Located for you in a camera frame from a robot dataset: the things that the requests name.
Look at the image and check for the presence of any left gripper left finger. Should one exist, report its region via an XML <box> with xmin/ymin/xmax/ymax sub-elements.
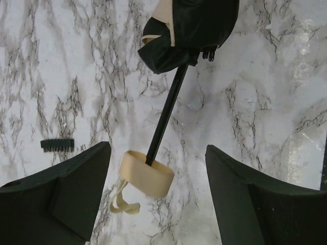
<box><xmin>1</xmin><ymin>141</ymin><xmax>111</xmax><ymax>244</ymax></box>

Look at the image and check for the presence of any small black comb connector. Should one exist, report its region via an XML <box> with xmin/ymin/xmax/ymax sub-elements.
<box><xmin>40</xmin><ymin>139</ymin><xmax>75</xmax><ymax>152</ymax></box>

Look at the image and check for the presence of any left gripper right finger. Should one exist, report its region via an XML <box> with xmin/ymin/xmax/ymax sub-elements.
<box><xmin>205</xmin><ymin>145</ymin><xmax>326</xmax><ymax>245</ymax></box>

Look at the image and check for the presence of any black and beige umbrella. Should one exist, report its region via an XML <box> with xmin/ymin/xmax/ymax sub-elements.
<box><xmin>110</xmin><ymin>1</ymin><xmax>239</xmax><ymax>215</ymax></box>

